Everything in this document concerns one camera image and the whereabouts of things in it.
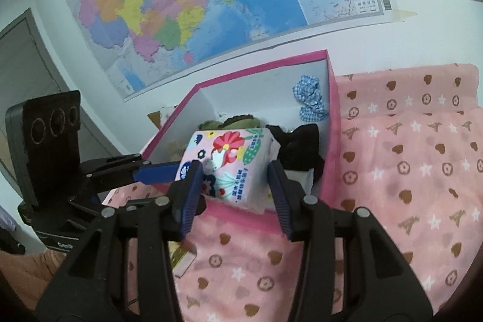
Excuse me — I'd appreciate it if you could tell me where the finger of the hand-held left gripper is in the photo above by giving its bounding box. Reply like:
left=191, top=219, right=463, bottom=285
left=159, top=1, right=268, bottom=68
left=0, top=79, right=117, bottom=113
left=80, top=154, right=182, bottom=191
left=67, top=191, right=125, bottom=219

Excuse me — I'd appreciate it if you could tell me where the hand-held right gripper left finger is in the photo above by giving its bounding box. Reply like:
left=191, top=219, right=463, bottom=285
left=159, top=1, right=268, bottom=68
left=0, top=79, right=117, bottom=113
left=34, top=160, right=208, bottom=322

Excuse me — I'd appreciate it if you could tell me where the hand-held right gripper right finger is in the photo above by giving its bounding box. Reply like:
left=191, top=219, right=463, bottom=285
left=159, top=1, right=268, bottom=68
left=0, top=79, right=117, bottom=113
left=267, top=160, right=434, bottom=322

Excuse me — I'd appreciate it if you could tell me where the floral tissue packet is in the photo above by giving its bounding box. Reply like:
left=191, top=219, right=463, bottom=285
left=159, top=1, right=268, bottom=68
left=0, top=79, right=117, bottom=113
left=175, top=129, right=282, bottom=215

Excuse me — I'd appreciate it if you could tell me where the black cloth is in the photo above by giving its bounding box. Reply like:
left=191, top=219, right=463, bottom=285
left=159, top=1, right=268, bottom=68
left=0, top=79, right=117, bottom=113
left=266, top=122, right=325, bottom=181

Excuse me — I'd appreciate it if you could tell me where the green plush toy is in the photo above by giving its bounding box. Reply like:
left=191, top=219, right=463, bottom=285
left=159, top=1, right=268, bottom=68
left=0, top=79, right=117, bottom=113
left=198, top=114, right=265, bottom=130

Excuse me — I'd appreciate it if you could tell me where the blue checkered scrunchie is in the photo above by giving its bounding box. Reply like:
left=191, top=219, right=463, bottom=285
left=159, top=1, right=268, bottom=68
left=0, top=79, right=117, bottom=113
left=292, top=75, right=330, bottom=123

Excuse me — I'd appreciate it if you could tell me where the pink cardboard box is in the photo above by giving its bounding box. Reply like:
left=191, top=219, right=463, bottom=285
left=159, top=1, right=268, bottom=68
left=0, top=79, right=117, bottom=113
left=140, top=49, right=342, bottom=234

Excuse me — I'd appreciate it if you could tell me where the person's left forearm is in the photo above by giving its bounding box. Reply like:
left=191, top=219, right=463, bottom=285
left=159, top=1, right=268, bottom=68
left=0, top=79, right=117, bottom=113
left=0, top=248, right=69, bottom=304

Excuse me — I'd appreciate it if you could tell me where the brown cardboard piece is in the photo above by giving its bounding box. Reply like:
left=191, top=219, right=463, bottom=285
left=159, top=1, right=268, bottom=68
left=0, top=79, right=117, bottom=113
left=147, top=107, right=178, bottom=130

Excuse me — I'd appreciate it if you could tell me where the grey door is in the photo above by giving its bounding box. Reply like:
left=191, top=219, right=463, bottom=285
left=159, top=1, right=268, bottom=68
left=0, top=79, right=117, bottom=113
left=0, top=8, right=121, bottom=194

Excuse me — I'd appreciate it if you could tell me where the pink printed blanket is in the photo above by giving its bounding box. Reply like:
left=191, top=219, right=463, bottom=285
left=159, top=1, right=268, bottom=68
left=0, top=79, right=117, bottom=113
left=102, top=63, right=481, bottom=322

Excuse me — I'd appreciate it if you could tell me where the colourful wall map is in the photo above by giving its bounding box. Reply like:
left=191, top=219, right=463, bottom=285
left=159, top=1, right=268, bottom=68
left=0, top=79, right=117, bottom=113
left=64, top=0, right=397, bottom=102

